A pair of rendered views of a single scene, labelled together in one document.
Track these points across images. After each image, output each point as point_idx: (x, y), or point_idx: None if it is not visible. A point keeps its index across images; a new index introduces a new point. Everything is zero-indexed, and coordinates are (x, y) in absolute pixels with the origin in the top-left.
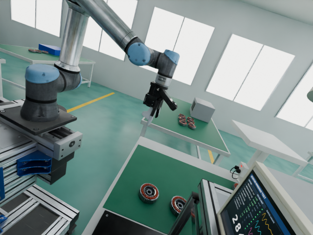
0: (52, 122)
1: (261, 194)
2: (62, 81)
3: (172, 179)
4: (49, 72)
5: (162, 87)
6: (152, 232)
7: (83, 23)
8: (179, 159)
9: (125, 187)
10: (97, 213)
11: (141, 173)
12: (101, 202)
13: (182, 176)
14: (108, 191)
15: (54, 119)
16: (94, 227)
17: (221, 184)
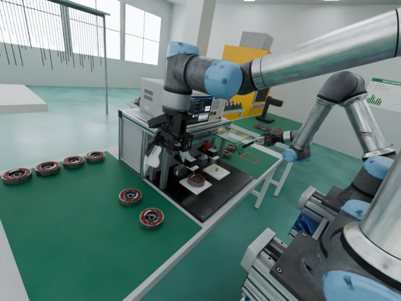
0: (298, 249)
1: (193, 99)
2: (338, 227)
3: (95, 226)
4: (355, 200)
5: None
6: (172, 194)
7: None
8: (9, 260)
9: (172, 237)
10: (207, 224)
11: (135, 251)
12: (202, 232)
13: (68, 224)
14: (193, 240)
15: (300, 254)
16: (211, 217)
17: (25, 193)
